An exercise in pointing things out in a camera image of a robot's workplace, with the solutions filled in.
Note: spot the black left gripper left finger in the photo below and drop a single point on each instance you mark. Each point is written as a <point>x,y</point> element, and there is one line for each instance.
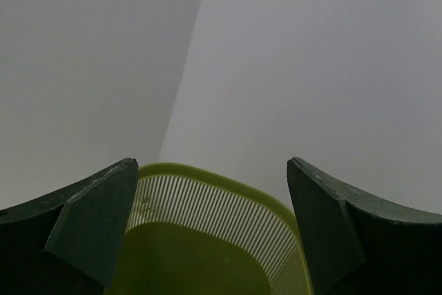
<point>68,241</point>

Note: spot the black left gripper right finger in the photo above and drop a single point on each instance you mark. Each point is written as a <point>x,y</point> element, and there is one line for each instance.
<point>358,243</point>

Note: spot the green mesh waste bin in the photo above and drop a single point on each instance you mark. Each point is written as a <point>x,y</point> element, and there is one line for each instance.
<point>195,232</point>

